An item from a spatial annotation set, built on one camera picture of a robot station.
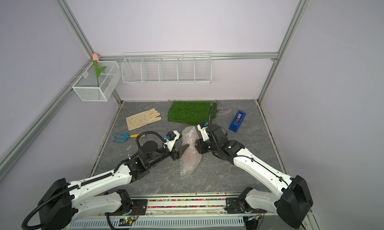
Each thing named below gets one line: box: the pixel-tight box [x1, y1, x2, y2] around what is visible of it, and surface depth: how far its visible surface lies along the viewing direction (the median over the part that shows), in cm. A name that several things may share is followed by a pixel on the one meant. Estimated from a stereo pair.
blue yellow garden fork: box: [113, 132, 147, 143], surface depth 103 cm
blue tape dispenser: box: [228, 110, 246, 133], surface depth 104 cm
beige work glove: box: [126, 108, 162, 131], surface depth 111 cm
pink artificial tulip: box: [92, 53, 107, 87], surface depth 92 cm
